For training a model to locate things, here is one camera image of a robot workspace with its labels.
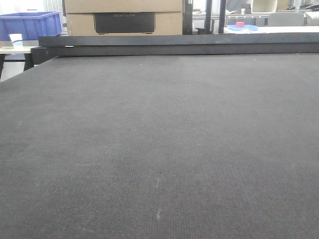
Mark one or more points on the lower cardboard box black print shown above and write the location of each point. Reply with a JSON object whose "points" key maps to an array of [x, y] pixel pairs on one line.
{"points": [[124, 23]]}

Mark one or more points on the upper cardboard box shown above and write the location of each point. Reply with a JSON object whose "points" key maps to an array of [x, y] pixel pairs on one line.
{"points": [[88, 6]]}

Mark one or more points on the beige side table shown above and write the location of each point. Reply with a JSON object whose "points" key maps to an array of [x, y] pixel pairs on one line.
{"points": [[14, 61]]}

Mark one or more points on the pink tape roll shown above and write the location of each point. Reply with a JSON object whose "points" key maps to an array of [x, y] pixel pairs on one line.
{"points": [[240, 24]]}

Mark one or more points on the light blue tray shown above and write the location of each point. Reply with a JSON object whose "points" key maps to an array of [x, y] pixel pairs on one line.
{"points": [[245, 27]]}

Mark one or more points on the blue plastic crate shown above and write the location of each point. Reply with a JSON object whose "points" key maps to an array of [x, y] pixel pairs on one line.
{"points": [[31, 25]]}

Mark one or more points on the white paper cup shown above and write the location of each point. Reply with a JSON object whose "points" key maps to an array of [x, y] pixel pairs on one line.
{"points": [[16, 40]]}

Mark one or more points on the black conveyor end rail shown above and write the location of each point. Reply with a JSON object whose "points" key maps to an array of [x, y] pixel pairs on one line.
{"points": [[214, 44]]}

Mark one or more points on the black vertical post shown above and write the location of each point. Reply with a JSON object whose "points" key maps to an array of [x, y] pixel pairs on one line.
{"points": [[207, 22]]}

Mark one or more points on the black conveyor belt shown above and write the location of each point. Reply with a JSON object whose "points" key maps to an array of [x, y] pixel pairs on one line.
{"points": [[161, 147]]}

